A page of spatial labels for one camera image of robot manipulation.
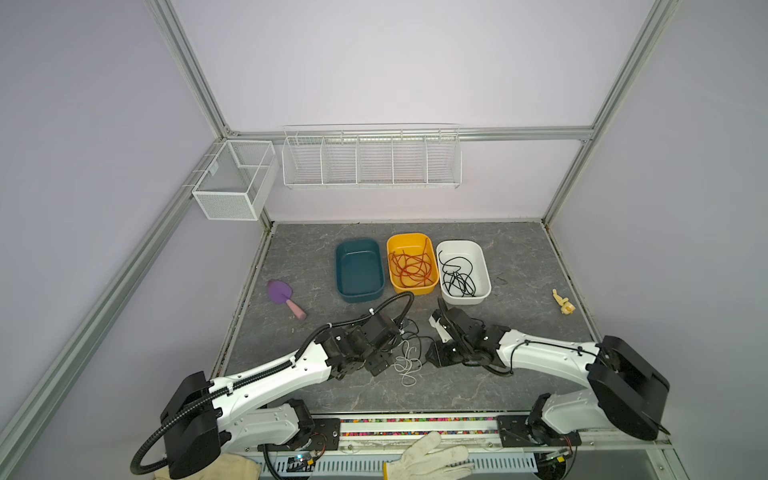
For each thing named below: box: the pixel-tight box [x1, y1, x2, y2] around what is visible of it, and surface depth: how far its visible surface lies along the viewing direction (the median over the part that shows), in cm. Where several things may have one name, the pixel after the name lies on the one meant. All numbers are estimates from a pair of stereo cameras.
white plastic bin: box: [436, 240, 492, 305], surface depth 107 cm
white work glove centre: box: [383, 432, 475, 480], surface depth 71 cm
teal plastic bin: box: [336, 238, 385, 303], surface depth 107 cm
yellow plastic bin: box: [387, 232, 440, 296], surface depth 108 cm
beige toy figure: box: [552, 288, 576, 315], surface depth 96 cm
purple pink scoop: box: [267, 279, 307, 321], surface depth 103 cm
